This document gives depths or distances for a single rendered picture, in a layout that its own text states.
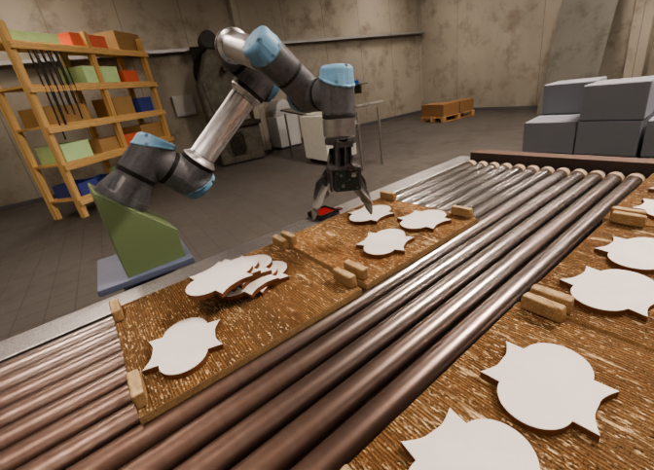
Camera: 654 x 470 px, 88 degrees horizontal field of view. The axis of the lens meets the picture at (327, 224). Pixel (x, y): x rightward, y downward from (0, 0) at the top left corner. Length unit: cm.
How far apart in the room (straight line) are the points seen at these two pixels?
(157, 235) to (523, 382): 99
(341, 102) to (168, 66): 805
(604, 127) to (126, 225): 286
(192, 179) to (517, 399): 104
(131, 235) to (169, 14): 800
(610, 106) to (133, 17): 804
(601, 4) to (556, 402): 953
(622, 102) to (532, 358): 256
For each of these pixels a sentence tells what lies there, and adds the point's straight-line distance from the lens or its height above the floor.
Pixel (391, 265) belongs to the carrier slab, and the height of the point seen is 94.
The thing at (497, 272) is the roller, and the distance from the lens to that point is 77.
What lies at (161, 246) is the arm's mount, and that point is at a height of 93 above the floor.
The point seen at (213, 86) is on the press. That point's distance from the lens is 767.
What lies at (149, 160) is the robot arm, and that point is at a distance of 116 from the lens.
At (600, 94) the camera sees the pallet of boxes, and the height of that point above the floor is 100.
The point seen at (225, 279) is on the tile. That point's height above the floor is 99.
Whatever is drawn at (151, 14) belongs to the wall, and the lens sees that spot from 887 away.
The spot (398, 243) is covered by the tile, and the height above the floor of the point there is 95.
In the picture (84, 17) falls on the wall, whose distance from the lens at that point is 873.
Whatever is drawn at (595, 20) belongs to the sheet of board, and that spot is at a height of 176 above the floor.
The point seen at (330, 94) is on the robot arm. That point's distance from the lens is 77.
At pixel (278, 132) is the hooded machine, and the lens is 856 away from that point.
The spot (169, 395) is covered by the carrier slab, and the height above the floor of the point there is 94.
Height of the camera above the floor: 131
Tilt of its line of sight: 22 degrees down
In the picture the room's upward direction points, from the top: 9 degrees counter-clockwise
